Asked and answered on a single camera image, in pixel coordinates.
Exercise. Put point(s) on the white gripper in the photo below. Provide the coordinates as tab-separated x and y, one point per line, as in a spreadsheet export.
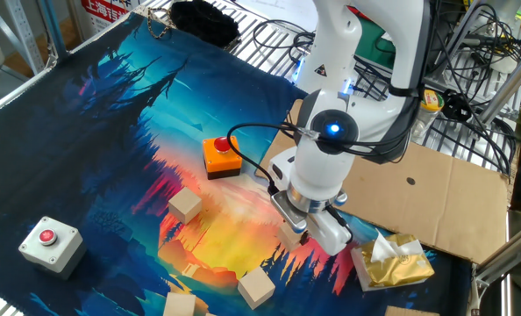
330	237

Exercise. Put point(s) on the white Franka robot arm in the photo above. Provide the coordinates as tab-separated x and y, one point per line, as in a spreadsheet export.
339	44

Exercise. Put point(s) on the metal wrist mounting plate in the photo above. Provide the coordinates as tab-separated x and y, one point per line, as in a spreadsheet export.
289	210

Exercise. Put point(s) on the gold tissue pack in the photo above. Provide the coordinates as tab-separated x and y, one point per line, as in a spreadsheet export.
392	267

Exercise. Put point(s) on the orange emergency stop button box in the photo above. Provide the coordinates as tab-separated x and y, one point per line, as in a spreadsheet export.
221	160

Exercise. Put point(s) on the open cardboard box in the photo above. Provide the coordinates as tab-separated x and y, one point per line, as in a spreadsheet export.
411	312

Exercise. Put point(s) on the flat brown cardboard sheet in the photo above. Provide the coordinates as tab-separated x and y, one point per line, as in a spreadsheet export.
440	206

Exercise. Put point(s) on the glass jar yellow lid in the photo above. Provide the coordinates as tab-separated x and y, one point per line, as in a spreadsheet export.
431	105

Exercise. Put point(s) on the slanted aluminium profile bar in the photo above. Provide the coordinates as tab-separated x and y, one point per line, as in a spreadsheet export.
510	85
506	256

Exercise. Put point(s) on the green cutting mat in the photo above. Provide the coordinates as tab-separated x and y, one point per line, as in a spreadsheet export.
374	48

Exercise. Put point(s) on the black fuzzy bag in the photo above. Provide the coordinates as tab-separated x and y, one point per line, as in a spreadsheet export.
203	22

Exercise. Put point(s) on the grey box with red button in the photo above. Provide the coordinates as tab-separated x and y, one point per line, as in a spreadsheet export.
52	246

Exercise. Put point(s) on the colourful forest print mat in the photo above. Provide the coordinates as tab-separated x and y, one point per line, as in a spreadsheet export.
45	153

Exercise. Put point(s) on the red white printed sign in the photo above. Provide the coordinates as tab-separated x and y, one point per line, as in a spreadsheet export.
104	11

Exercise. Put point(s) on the perforated grey shelf upright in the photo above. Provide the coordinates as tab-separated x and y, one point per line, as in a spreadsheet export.
23	35

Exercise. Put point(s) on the grey steel post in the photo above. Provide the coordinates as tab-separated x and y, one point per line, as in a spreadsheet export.
52	26

